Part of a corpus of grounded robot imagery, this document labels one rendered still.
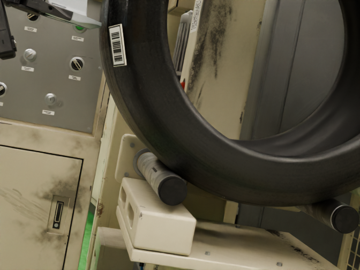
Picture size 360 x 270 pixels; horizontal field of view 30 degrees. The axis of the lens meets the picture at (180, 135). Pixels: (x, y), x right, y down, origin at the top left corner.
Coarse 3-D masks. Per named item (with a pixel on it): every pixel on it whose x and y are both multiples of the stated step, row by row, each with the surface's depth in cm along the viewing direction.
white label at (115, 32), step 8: (120, 24) 97; (112, 32) 99; (120, 32) 97; (112, 40) 100; (120, 40) 98; (112, 48) 100; (120, 48) 98; (112, 56) 101; (120, 56) 98; (120, 64) 99
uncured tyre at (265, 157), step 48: (144, 0) 97; (144, 48) 98; (144, 96) 99; (336, 96) 132; (144, 144) 112; (192, 144) 100; (240, 144) 130; (288, 144) 131; (336, 144) 129; (240, 192) 105; (288, 192) 104; (336, 192) 107
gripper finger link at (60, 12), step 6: (24, 0) 104; (36, 0) 102; (30, 6) 102; (36, 6) 102; (42, 6) 102; (48, 6) 102; (54, 6) 104; (48, 12) 103; (54, 12) 103; (60, 12) 103; (66, 12) 104; (72, 12) 104; (66, 18) 104
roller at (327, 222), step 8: (328, 200) 111; (336, 200) 110; (304, 208) 118; (312, 208) 114; (320, 208) 111; (328, 208) 108; (336, 208) 106; (344, 208) 105; (352, 208) 105; (312, 216) 116; (320, 216) 110; (328, 216) 107; (336, 216) 105; (344, 216) 105; (352, 216) 105; (328, 224) 108; (336, 224) 105; (344, 224) 105; (352, 224) 105; (344, 232) 106
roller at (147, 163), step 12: (144, 156) 129; (144, 168) 121; (156, 168) 111; (168, 168) 110; (156, 180) 104; (168, 180) 100; (180, 180) 101; (156, 192) 103; (168, 192) 100; (180, 192) 101; (168, 204) 101
